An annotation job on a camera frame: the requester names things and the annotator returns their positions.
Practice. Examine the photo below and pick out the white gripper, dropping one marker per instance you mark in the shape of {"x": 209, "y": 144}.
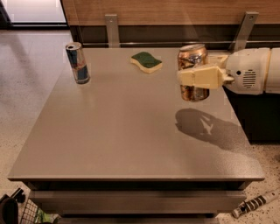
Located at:
{"x": 247, "y": 71}

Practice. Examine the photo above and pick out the black white striped tool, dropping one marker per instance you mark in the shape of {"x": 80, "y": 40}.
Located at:
{"x": 253, "y": 204}

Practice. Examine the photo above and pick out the orange soda can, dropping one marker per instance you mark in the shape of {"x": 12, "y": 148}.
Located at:
{"x": 190, "y": 56}

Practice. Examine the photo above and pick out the blue silver energy drink can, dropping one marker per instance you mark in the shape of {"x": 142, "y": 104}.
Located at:
{"x": 77, "y": 62}

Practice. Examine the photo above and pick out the grey table drawer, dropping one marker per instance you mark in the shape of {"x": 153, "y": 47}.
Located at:
{"x": 137, "y": 202}

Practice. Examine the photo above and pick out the left metal bracket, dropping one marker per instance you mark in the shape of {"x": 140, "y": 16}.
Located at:
{"x": 112, "y": 30}

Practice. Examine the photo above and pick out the wooden wall panel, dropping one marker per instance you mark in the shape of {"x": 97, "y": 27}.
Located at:
{"x": 170, "y": 12}

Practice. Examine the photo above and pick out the yellow green sponge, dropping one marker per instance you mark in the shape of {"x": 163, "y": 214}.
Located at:
{"x": 146, "y": 62}

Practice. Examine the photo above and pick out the wire basket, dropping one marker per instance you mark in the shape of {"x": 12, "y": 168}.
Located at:
{"x": 32, "y": 214}

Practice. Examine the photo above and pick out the black object on floor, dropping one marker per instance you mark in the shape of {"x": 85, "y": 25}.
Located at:
{"x": 9, "y": 207}

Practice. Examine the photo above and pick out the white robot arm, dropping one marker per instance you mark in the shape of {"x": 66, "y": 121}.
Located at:
{"x": 272, "y": 79}

